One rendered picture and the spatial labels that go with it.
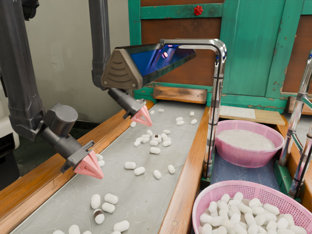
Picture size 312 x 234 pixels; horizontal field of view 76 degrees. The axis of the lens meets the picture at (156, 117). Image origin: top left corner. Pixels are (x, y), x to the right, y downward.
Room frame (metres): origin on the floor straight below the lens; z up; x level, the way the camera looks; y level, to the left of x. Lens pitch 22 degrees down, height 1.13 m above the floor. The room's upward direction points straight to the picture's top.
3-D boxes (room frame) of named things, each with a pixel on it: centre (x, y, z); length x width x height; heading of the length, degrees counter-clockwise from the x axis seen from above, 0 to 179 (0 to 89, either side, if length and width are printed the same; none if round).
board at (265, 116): (0.92, -0.43, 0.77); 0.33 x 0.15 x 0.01; 70
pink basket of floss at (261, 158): (0.71, -0.36, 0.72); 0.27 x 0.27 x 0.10
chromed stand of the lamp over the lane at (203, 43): (0.62, -0.11, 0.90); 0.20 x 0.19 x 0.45; 160
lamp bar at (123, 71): (0.65, -0.04, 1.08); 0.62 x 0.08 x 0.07; 160
